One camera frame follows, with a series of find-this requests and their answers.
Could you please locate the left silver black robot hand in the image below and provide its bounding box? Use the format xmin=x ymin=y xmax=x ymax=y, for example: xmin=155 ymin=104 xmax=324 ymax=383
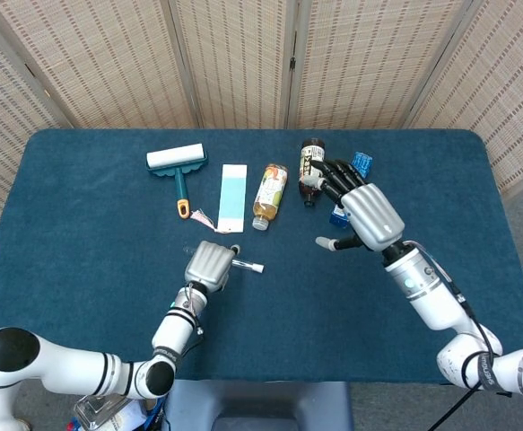
xmin=184 ymin=240 xmax=242 ymax=292

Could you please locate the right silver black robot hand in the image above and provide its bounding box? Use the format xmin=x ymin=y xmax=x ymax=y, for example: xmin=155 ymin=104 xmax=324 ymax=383
xmin=304 ymin=157 xmax=405 ymax=252

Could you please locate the clear glass test tube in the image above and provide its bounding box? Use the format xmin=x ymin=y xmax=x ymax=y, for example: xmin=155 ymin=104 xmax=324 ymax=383
xmin=183 ymin=242 xmax=254 ymax=272

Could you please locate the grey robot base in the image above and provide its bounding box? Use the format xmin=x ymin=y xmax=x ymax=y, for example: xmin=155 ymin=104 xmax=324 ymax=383
xmin=161 ymin=379 xmax=354 ymax=431

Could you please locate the long blue carton box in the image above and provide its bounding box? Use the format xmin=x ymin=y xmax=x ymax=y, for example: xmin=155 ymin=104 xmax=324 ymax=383
xmin=328 ymin=151 xmax=374 ymax=229

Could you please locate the white blue bookmark with tassel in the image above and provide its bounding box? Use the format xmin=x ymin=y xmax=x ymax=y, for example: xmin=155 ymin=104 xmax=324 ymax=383
xmin=190 ymin=163 xmax=248 ymax=235

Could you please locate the dark brown drink bottle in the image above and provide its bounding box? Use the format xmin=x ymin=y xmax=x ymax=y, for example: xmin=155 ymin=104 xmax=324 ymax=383
xmin=298 ymin=137 xmax=327 ymax=208

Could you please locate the amber tea bottle white cap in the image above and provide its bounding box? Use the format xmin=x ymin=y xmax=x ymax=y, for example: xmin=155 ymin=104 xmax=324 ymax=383
xmin=251 ymin=163 xmax=290 ymax=232

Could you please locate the blue table cloth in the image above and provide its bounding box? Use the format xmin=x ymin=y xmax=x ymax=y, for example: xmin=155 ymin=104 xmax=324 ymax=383
xmin=0 ymin=128 xmax=523 ymax=386

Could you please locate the teal lint roller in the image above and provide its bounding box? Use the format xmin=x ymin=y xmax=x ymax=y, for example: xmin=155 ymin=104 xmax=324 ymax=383
xmin=145 ymin=143 xmax=209 ymax=220

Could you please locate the clear plastic container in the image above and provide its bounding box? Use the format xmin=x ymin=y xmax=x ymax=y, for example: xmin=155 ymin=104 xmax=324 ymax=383
xmin=73 ymin=394 xmax=130 ymax=431

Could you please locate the woven folding screen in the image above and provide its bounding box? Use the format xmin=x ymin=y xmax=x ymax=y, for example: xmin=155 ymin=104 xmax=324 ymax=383
xmin=0 ymin=0 xmax=523 ymax=228

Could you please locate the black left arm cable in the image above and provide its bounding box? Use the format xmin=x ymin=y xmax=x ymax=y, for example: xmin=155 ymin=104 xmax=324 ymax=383
xmin=170 ymin=309 xmax=205 ymax=358

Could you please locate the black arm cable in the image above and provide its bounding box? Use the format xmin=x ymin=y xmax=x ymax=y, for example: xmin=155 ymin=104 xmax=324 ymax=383
xmin=170 ymin=309 xmax=205 ymax=358
xmin=406 ymin=240 xmax=498 ymax=431

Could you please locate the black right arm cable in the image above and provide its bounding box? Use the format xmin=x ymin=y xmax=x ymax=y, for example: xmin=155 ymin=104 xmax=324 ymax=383
xmin=406 ymin=240 xmax=498 ymax=431

